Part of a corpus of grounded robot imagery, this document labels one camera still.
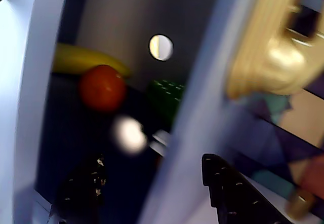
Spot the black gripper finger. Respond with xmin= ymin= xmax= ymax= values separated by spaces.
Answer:
xmin=53 ymin=154 xmax=107 ymax=224
xmin=201 ymin=154 xmax=292 ymax=224

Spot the gold toy faucet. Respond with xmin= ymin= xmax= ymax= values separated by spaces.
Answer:
xmin=286 ymin=190 xmax=316 ymax=221

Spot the white toy egg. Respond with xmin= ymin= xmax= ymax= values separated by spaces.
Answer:
xmin=112 ymin=116 xmax=148 ymax=155

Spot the red toy tomato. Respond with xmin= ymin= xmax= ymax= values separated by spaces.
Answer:
xmin=78 ymin=64 xmax=127 ymax=112

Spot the blue toy kitchen unit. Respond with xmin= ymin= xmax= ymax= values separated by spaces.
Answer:
xmin=32 ymin=0 xmax=324 ymax=224

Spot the yellow toy banana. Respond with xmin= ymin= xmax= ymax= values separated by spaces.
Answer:
xmin=52 ymin=43 xmax=131 ymax=78

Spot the gold toy telephone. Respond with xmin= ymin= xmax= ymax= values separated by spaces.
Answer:
xmin=226 ymin=0 xmax=322 ymax=100

